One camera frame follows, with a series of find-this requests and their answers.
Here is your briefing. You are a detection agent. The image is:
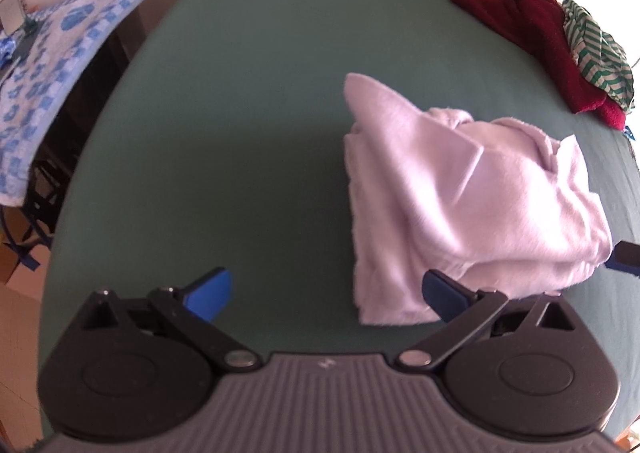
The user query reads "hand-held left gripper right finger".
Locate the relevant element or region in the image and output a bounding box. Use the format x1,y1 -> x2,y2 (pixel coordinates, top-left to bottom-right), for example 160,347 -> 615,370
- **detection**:
397,269 -> 581,376

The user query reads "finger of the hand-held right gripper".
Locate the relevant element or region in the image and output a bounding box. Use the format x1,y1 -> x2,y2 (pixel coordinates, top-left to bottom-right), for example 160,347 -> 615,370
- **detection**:
604,240 -> 640,277

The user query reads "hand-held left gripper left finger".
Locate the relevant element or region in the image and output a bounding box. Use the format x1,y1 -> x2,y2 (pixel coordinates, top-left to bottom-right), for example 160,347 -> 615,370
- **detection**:
80,268 -> 263,376

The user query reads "white shirt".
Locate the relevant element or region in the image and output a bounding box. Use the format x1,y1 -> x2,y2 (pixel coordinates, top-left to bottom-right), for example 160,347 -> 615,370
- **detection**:
342,73 -> 613,326

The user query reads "green table cover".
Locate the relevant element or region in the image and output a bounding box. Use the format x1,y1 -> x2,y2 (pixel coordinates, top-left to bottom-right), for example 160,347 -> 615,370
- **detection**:
37,0 -> 640,439

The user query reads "plain cardboard box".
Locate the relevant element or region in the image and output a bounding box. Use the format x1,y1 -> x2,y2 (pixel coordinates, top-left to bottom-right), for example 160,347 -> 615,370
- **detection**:
0,243 -> 51,299

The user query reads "green striped garment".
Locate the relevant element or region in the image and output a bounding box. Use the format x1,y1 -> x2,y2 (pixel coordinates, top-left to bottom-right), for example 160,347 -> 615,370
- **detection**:
560,0 -> 636,114

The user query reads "dark red garment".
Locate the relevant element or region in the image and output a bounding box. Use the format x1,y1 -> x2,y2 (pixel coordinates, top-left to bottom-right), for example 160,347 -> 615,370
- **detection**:
447,0 -> 628,131

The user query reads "blue patterned towel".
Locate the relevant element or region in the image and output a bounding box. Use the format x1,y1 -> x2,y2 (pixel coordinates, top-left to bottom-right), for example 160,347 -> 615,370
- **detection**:
0,0 -> 163,208

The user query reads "dark teal stand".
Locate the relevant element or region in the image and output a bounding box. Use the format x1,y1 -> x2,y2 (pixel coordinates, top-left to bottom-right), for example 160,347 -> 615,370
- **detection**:
17,15 -> 43,61

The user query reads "small grey rectangular device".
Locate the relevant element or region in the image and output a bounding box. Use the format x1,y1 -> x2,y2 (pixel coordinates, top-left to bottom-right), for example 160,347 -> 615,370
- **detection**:
0,0 -> 23,32

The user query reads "dark furniture frame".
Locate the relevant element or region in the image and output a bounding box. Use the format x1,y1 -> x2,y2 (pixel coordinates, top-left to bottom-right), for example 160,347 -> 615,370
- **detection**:
25,18 -> 151,244

